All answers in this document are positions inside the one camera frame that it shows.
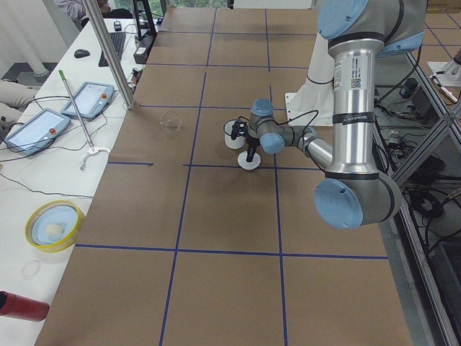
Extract far blue teach pendant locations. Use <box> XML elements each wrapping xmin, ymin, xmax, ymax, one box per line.
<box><xmin>73</xmin><ymin>81</ymin><xmax>115</xmax><ymax>121</ymax></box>

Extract black computer mouse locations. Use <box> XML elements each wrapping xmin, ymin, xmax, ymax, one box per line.
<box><xmin>73</xmin><ymin>49</ymin><xmax>90</xmax><ymax>58</ymax></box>

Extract white enamel cup blue rim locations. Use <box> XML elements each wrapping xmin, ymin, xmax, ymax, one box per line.
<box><xmin>223</xmin><ymin>120</ymin><xmax>246</xmax><ymax>150</ymax></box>

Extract aluminium frame post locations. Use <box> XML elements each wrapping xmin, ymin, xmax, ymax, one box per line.
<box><xmin>82</xmin><ymin>0</ymin><xmax>135</xmax><ymax>110</ymax></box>

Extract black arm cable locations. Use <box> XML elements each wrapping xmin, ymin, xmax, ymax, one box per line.
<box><xmin>237</xmin><ymin>110</ymin><xmax>321</xmax><ymax>170</ymax></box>

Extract yellow tape roll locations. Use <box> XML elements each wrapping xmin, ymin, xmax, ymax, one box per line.
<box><xmin>24</xmin><ymin>200</ymin><xmax>85</xmax><ymax>253</ymax></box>

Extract black keyboard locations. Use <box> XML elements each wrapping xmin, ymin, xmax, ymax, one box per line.
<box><xmin>98</xmin><ymin>31</ymin><xmax>127</xmax><ymax>68</ymax></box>

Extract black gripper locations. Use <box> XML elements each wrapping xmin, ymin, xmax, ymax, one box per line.
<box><xmin>246</xmin><ymin>132</ymin><xmax>259</xmax><ymax>161</ymax></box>

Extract blue teach pendant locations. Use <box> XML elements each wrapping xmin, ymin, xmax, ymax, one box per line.
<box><xmin>4</xmin><ymin>108</ymin><xmax>71</xmax><ymax>156</ymax></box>
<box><xmin>73</xmin><ymin>81</ymin><xmax>115</xmax><ymax>121</ymax></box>

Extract clear tape ring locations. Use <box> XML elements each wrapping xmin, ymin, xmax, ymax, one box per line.
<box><xmin>22</xmin><ymin>259</ymin><xmax>42</xmax><ymax>278</ymax></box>

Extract red bottle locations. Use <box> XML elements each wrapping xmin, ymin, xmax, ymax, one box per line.
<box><xmin>1</xmin><ymin>291</ymin><xmax>50</xmax><ymax>321</ymax></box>

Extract white cup lid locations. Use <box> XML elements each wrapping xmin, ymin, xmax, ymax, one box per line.
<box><xmin>237</xmin><ymin>151</ymin><xmax>261</xmax><ymax>171</ymax></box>

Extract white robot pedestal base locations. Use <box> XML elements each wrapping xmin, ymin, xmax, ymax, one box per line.
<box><xmin>285</xmin><ymin>33</ymin><xmax>334</xmax><ymax>126</ymax></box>

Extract seated person beige shirt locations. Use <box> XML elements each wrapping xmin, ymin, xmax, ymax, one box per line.
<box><xmin>1</xmin><ymin>80</ymin><xmax>38</xmax><ymax>127</ymax></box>

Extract black power box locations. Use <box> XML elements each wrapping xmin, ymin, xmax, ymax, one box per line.
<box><xmin>133</xmin><ymin>35</ymin><xmax>156</xmax><ymax>65</ymax></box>

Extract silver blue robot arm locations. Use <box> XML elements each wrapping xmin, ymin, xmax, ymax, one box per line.
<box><xmin>247</xmin><ymin>1</ymin><xmax>427</xmax><ymax>229</ymax></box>

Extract clear glass funnel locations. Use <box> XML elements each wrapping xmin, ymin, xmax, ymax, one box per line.
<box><xmin>160</xmin><ymin>111</ymin><xmax>182</xmax><ymax>134</ymax></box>

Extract near blue teach pendant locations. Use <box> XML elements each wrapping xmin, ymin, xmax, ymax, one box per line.
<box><xmin>4</xmin><ymin>108</ymin><xmax>71</xmax><ymax>156</ymax></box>

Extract metal reacher grabber tool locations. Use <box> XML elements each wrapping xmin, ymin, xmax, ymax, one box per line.
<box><xmin>58</xmin><ymin>69</ymin><xmax>110</xmax><ymax>172</ymax></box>

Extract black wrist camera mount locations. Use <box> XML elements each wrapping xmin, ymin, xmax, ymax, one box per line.
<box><xmin>230</xmin><ymin>120</ymin><xmax>248</xmax><ymax>141</ymax></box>

